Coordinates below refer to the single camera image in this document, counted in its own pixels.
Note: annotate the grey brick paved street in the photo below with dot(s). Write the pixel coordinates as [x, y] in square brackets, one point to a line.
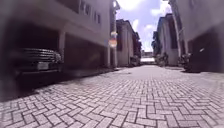
[143, 90]

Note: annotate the parked vehicle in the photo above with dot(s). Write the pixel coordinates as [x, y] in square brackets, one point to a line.
[134, 61]

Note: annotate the pale grey building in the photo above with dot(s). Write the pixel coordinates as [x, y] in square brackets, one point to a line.
[50, 23]

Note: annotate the dark parked car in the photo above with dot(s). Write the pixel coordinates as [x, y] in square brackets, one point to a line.
[35, 60]

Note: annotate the beige building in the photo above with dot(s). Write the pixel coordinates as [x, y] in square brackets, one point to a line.
[125, 43]

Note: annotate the large pale building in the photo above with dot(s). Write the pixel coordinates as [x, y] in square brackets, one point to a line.
[203, 30]

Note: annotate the round sign on pole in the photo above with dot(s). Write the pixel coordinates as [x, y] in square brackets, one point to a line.
[113, 39]

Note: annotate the parked motorcycle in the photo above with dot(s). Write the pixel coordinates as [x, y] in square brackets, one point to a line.
[186, 61]

